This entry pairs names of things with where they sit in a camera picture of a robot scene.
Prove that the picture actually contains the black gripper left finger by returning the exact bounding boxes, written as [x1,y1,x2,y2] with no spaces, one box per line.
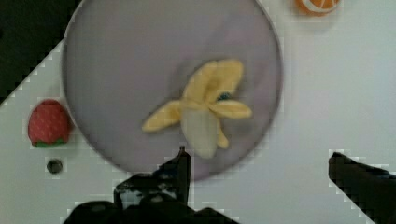
[63,147,239,224]

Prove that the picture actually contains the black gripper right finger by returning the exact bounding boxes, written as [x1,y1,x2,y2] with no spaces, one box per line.
[328,152,396,224]

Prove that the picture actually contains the peeled toy banana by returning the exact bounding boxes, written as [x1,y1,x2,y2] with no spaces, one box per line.
[142,59,252,159]

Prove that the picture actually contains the red toy strawberry near plate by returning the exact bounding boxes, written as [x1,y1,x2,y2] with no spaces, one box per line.
[28,99,72,147]

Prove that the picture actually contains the grey round plate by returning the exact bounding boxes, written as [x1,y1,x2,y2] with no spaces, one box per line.
[63,0,283,180]

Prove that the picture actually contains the orange slice toy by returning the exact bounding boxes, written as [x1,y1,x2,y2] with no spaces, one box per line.
[294,0,341,17]

